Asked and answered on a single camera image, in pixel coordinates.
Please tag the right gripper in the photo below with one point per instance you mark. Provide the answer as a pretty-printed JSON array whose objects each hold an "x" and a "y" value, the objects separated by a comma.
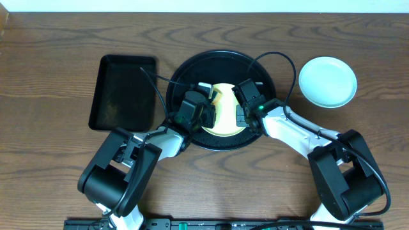
[{"x": 239, "y": 117}]

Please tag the yellow plate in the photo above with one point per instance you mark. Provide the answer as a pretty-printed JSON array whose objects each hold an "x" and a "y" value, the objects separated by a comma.
[{"x": 225, "y": 123}]

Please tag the light blue plate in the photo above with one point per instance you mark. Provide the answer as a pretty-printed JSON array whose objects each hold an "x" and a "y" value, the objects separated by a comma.
[{"x": 327, "y": 82}]

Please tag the yellow green sponge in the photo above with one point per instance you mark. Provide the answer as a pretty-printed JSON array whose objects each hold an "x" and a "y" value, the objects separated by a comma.
[{"x": 216, "y": 96}]

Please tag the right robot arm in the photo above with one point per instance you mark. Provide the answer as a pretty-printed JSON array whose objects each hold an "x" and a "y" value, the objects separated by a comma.
[{"x": 346, "y": 176}]

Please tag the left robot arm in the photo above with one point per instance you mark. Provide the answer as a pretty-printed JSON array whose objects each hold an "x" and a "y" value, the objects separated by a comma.
[{"x": 118, "y": 174}]

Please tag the black rectangular tray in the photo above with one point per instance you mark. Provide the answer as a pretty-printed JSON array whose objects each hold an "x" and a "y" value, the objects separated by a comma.
[{"x": 123, "y": 96}]

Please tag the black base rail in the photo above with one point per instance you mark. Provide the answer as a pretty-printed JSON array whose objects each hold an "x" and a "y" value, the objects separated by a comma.
[{"x": 167, "y": 224}]

